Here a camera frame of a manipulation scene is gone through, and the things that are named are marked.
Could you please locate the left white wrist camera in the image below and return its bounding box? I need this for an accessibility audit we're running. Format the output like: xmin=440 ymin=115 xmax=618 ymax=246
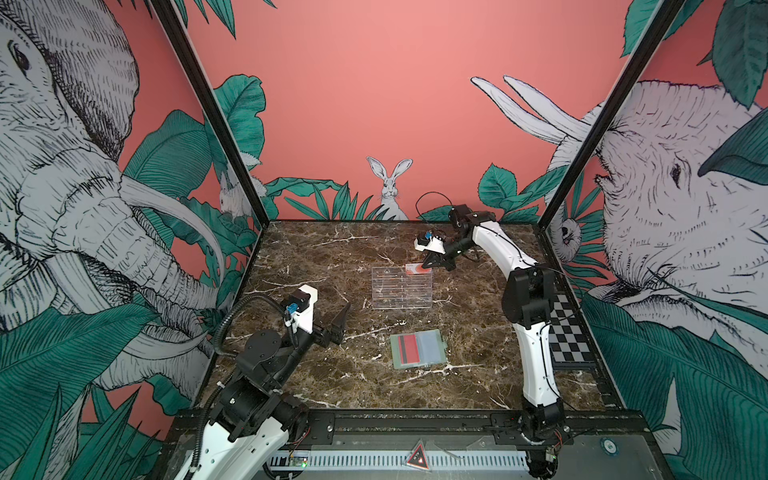
xmin=283 ymin=284 xmax=318 ymax=334

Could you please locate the left black frame post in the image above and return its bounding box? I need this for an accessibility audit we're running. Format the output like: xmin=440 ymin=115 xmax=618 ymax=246
xmin=150 ymin=0 xmax=270 ymax=231

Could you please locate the right black frame post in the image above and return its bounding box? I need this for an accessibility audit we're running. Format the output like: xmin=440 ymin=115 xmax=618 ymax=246
xmin=537 ymin=0 xmax=685 ymax=230

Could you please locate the white slotted cable duct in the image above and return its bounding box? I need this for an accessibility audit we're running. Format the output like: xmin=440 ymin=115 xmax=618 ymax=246
xmin=267 ymin=450 xmax=528 ymax=472

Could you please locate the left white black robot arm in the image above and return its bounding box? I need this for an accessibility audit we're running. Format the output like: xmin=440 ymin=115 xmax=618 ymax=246
xmin=177 ymin=291 xmax=351 ymax=479

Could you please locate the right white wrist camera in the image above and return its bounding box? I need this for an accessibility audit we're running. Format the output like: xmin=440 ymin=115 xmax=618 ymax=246
xmin=414 ymin=231 xmax=445 ymax=255

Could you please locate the clear plastic organizer box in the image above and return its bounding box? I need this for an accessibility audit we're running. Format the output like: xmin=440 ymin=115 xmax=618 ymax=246
xmin=371 ymin=264 xmax=433 ymax=310

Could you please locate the black mounting rail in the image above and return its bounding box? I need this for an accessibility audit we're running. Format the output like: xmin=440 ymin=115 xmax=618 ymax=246
xmin=173 ymin=409 xmax=643 ymax=451

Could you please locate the red warning triangle sticker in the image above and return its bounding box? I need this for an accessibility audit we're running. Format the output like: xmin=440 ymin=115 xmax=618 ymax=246
xmin=405 ymin=441 xmax=430 ymax=471

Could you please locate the black frame post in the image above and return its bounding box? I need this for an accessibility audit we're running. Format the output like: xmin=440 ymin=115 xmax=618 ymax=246
xmin=150 ymin=0 xmax=270 ymax=231
xmin=537 ymin=0 xmax=685 ymax=230

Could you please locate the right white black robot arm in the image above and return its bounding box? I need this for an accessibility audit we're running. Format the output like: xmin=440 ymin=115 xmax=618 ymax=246
xmin=414 ymin=204 xmax=565 ymax=445

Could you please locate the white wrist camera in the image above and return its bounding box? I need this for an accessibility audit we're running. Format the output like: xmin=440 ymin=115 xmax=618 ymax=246
xmin=283 ymin=284 xmax=318 ymax=334
xmin=414 ymin=231 xmax=445 ymax=255

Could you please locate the black white checkerboard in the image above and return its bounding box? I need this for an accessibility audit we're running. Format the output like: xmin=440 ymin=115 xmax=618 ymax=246
xmin=549 ymin=292 xmax=597 ymax=370

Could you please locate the red credit card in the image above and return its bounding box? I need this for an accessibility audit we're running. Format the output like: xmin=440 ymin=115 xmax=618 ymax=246
xmin=404 ymin=263 xmax=431 ymax=275
xmin=397 ymin=334 xmax=421 ymax=368

